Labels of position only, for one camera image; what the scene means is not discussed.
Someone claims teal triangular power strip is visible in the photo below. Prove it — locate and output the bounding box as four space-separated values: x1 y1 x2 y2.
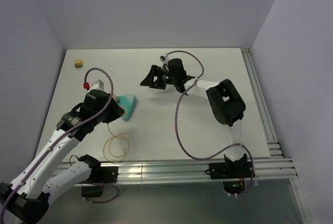
118 95 137 122

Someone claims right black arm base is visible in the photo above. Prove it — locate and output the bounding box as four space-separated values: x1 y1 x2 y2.
205 159 255 197

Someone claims aluminium rail frame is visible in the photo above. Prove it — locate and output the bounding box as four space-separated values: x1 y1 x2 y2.
15 47 313 224

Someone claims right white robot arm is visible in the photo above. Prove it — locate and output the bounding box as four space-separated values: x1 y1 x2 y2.
140 58 255 178

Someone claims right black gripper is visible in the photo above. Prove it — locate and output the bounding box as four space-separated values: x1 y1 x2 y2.
140 65 177 90

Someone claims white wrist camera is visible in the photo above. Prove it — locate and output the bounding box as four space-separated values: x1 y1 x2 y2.
83 80 104 91
160 54 169 72

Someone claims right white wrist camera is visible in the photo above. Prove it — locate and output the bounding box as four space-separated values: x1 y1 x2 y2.
160 54 169 72

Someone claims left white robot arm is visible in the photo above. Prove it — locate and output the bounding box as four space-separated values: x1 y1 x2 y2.
1 89 125 223

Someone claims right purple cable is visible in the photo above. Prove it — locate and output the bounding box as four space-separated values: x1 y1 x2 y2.
166 50 254 196

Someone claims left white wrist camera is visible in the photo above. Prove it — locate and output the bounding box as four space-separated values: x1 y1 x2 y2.
83 80 104 91

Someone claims yellow cube block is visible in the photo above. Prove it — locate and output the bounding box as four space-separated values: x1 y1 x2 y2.
74 59 83 69

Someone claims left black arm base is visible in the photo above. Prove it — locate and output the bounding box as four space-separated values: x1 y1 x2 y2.
80 166 120 204

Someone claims pink usb charger plug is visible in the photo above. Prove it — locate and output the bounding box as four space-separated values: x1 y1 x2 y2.
112 94 120 103

